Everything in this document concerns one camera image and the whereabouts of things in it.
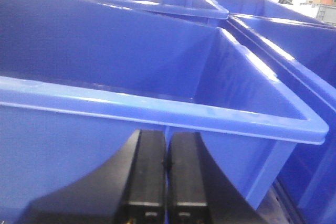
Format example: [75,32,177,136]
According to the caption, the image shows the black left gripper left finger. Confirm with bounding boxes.
[19,130,166,223]

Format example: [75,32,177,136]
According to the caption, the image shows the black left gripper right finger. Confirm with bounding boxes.
[167,132,266,223]

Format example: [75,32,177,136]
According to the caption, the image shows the blue plastic bin left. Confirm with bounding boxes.
[1,0,329,223]

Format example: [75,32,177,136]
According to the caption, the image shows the blue plastic bin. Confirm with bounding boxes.
[226,14,335,223]
[1,0,329,223]

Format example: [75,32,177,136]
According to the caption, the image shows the blue plastic bin right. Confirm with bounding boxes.
[226,14,335,223]

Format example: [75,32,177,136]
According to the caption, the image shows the blue bin rear right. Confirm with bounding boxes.
[213,0,332,27]

